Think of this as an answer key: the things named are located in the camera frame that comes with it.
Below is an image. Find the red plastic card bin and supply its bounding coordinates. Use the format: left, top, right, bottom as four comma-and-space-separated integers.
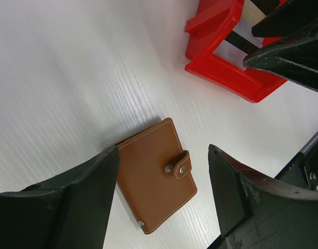
185, 1, 286, 103

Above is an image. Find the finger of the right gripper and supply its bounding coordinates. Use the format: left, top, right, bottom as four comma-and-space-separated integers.
252, 0, 318, 37
243, 31, 318, 92

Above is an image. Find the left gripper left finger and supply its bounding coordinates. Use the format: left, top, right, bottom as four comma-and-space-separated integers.
0, 146, 120, 248

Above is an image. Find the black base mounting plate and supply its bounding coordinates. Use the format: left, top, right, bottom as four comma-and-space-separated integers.
275, 131, 318, 192

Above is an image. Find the brown leather card holder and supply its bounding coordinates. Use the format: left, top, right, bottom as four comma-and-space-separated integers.
116, 118, 197, 234

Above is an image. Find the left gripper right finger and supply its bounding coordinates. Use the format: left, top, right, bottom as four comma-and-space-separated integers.
208, 145, 318, 248

